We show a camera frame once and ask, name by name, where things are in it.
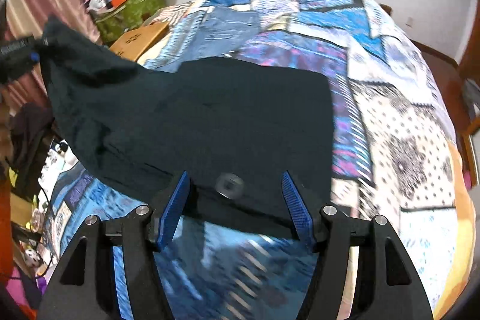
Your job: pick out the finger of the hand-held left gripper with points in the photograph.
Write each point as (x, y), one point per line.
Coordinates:
(33, 48)

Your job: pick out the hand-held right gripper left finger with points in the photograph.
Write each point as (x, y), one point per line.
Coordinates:
(174, 209)

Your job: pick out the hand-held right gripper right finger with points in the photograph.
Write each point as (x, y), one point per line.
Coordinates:
(298, 209)

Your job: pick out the black pants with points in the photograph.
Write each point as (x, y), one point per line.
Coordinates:
(210, 125)

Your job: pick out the dark cloth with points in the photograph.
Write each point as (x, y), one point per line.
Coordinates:
(32, 140)

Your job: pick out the green patterned storage bag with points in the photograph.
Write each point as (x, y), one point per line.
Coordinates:
(129, 14)

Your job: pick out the wooden lap desk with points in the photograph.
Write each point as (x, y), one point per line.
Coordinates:
(140, 39)

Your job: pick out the blue patchwork blanket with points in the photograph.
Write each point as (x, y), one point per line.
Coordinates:
(375, 98)

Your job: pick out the striped cloth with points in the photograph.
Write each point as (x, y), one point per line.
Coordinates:
(170, 12)

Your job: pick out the blue jeans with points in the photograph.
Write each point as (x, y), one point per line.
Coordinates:
(225, 31)

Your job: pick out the wooden bed post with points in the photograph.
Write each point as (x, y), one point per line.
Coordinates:
(385, 9)

